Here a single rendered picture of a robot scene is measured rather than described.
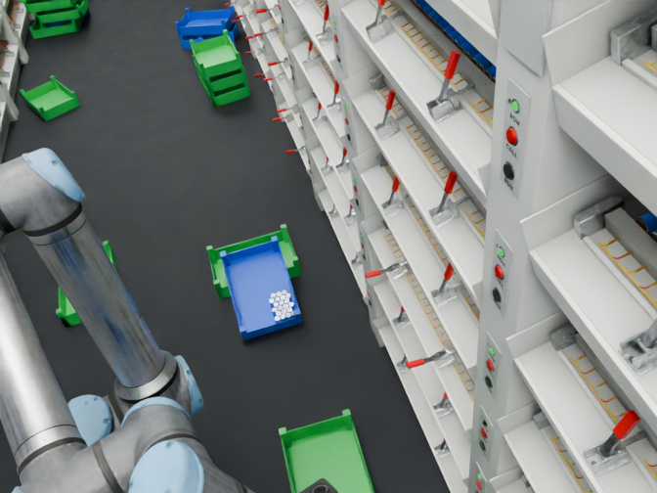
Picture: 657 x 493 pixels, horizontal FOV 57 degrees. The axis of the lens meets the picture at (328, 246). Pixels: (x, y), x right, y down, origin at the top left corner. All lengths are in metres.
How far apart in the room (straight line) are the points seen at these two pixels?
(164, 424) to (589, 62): 0.66
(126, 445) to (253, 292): 1.27
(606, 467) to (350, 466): 1.06
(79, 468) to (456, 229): 0.63
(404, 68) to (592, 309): 0.51
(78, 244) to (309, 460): 0.88
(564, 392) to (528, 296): 0.13
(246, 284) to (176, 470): 1.39
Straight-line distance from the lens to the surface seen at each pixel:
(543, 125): 0.59
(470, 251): 0.94
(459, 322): 1.11
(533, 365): 0.83
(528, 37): 0.57
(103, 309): 1.33
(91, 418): 1.51
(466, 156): 0.80
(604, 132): 0.51
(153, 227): 2.56
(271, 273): 2.11
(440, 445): 1.62
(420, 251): 1.22
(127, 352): 1.40
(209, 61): 3.28
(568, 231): 0.69
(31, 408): 0.95
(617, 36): 0.55
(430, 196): 1.04
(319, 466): 1.75
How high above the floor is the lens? 1.56
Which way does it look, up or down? 44 degrees down
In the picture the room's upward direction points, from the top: 10 degrees counter-clockwise
